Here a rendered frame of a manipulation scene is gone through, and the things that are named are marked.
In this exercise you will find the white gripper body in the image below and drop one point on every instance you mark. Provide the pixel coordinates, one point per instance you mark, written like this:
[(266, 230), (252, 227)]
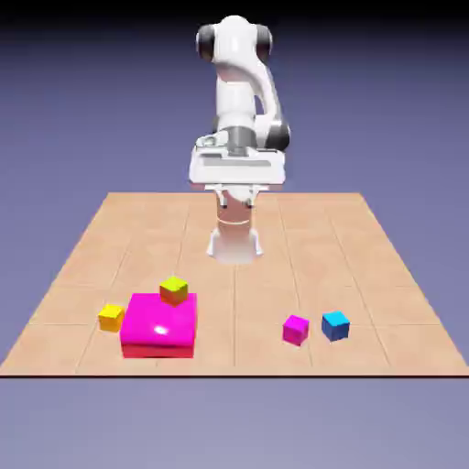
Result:
[(236, 170)]

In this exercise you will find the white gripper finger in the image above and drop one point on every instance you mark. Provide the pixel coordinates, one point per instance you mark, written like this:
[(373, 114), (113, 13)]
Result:
[(221, 196), (250, 196)]

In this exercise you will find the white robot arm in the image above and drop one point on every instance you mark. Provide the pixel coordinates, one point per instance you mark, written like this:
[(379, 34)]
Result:
[(234, 73)]

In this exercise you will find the small lime yellow cube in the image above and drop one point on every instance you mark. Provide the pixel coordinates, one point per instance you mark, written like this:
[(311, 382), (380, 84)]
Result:
[(174, 290)]

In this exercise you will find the small magenta cube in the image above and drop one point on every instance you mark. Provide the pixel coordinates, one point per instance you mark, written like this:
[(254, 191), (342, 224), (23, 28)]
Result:
[(295, 329)]

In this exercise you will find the small blue cube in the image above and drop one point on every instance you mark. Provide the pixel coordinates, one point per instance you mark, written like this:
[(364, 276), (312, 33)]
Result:
[(335, 325)]

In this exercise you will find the large magenta box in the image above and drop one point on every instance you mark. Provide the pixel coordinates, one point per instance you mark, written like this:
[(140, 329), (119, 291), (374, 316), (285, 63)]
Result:
[(158, 326)]

